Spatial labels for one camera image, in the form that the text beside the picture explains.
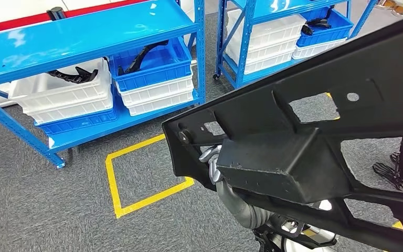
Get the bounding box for blue plastic crate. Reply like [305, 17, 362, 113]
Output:
[109, 36, 194, 93]
[296, 6, 354, 48]
[34, 108, 118, 137]

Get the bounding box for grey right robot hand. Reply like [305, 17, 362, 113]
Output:
[198, 145, 225, 185]

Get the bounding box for blue metal shelf rack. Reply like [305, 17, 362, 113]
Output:
[214, 0, 378, 89]
[0, 0, 206, 170]

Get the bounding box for large black plastic panel part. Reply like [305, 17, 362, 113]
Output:
[162, 12, 403, 252]

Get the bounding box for white vehicle body red stripe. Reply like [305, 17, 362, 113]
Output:
[0, 0, 197, 46]

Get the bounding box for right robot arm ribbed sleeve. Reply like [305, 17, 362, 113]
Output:
[215, 179, 338, 252]

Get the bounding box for black cylindrical object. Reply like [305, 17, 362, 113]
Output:
[47, 6, 67, 21]

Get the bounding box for white plastic crate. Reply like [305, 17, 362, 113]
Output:
[226, 9, 306, 49]
[125, 89, 195, 117]
[225, 35, 301, 65]
[115, 75, 195, 107]
[243, 50, 294, 76]
[22, 93, 114, 125]
[292, 37, 347, 60]
[8, 57, 113, 114]

